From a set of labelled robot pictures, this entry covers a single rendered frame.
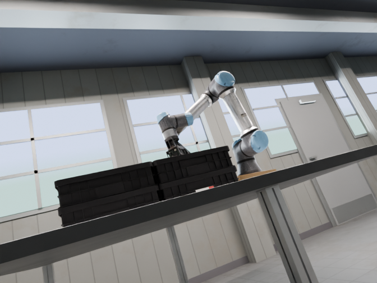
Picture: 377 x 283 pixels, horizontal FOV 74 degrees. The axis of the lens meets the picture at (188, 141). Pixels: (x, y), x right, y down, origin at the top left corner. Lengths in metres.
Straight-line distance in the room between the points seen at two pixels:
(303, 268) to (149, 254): 2.33
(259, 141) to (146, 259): 2.06
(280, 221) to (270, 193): 0.09
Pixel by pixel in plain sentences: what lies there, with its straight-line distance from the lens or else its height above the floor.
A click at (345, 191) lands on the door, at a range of 4.74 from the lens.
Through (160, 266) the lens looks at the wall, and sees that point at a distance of 3.13.
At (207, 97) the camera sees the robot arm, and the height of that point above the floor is 1.33.
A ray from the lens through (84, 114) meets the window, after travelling 3.46.
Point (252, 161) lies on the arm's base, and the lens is 1.59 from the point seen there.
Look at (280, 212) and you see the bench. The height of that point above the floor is 0.57.
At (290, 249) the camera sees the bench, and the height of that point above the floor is 0.46.
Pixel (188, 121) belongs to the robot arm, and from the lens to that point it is 1.36.
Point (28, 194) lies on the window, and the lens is 3.19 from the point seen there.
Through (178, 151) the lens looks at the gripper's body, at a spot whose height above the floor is 0.96.
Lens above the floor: 0.62
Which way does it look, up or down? 18 degrees up
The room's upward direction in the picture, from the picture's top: 18 degrees counter-clockwise
